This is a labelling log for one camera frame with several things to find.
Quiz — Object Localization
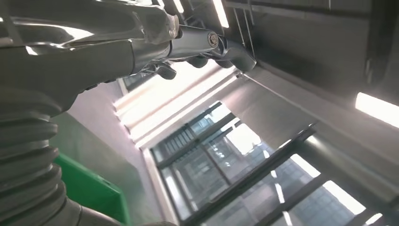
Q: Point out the long ceiling light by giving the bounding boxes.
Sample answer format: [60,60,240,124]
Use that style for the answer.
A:
[212,0,231,29]
[354,91,399,129]

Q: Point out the green plastic crate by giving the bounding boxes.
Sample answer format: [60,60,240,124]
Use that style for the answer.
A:
[53,152,131,226]

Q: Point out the dark-framed glass window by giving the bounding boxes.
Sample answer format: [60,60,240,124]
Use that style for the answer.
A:
[149,100,399,226]

